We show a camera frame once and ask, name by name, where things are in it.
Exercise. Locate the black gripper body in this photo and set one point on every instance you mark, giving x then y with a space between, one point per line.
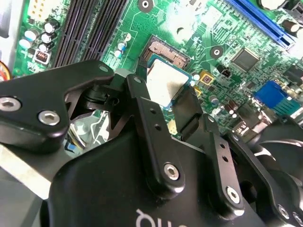
106 189

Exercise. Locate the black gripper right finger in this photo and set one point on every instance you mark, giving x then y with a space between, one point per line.
189 113

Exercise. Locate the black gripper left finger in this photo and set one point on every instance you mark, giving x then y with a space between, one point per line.
35 99

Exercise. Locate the silver CPU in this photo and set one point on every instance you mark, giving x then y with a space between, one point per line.
163 82

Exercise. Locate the metal socket cover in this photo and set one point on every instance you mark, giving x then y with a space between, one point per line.
77 136

